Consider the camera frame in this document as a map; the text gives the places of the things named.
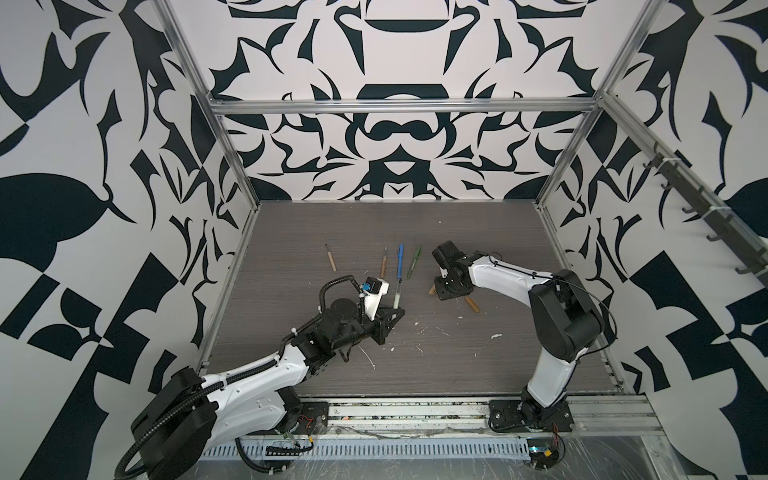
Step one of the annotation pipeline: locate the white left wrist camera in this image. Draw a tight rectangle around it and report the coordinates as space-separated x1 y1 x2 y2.
361 277 390 321

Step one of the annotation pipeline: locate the dark green pen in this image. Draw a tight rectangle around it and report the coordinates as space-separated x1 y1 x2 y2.
406 244 422 279

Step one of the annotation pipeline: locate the metal hook rail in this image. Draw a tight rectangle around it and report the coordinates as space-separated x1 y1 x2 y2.
644 142 767 288

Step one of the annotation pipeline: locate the brown pen cap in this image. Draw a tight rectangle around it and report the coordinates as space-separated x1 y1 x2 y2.
465 296 481 313

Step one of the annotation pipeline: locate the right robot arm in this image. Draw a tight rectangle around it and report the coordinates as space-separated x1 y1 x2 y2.
432 241 607 433

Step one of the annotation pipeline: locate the perforated cable tray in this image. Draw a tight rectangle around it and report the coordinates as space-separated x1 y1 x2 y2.
197 437 532 462

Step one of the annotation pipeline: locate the tan pen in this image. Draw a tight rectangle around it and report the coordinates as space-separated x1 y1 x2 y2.
325 243 338 272

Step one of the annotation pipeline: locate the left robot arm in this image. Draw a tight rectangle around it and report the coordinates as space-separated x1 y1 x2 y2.
113 275 405 479

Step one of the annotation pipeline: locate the blue pen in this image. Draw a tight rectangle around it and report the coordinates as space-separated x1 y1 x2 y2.
396 243 405 281

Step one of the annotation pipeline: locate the brown pen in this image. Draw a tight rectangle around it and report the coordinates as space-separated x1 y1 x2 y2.
379 246 388 279

